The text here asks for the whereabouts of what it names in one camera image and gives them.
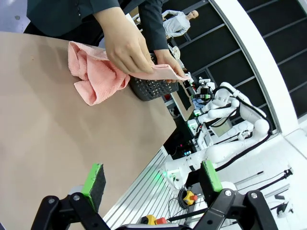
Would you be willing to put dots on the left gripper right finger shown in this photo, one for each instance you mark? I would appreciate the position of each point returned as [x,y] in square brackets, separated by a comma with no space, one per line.
[212,179]

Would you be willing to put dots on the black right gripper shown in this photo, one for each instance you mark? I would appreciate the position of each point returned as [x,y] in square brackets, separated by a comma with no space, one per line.
[204,91]

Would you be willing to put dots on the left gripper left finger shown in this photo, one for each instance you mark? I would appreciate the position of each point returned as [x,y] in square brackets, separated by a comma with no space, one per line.
[94,184]

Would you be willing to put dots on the pink terry towel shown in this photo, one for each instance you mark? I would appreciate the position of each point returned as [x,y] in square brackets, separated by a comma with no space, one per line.
[96,79]

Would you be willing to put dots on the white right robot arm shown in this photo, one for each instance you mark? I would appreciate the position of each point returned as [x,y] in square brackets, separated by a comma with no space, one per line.
[223,151]

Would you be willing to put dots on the person's right forearm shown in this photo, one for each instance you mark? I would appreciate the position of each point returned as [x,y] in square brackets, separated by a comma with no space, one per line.
[112,21]

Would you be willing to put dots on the person's left forearm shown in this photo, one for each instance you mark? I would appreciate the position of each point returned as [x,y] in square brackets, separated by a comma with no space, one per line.
[153,28]

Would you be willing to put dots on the person's left hand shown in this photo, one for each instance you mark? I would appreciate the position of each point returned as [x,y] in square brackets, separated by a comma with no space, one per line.
[168,60]

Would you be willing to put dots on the person's right hand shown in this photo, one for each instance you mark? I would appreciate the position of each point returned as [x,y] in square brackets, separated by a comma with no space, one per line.
[124,50]

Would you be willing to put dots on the flat panel monitor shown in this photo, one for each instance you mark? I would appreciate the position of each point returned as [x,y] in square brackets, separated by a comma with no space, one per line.
[183,100]

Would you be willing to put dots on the yellow emergency stop button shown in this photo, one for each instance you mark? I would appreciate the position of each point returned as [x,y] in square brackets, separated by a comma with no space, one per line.
[190,197]
[153,219]

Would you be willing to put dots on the small grey screen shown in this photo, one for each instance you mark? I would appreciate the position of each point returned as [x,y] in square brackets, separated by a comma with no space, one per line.
[220,127]

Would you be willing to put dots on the black perforated plastic basket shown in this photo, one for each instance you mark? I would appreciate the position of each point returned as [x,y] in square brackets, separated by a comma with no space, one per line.
[151,89]

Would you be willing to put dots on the mannequin in white shirt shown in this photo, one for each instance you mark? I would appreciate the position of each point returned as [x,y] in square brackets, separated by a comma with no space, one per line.
[175,24]

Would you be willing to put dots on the person's torso in dark jacket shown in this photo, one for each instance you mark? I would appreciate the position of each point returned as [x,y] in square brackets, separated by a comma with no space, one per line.
[60,14]

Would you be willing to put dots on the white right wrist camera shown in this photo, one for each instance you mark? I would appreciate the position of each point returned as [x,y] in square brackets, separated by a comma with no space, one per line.
[204,82]

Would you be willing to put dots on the aluminium table frame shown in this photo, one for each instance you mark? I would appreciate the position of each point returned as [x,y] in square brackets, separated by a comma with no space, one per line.
[144,187]

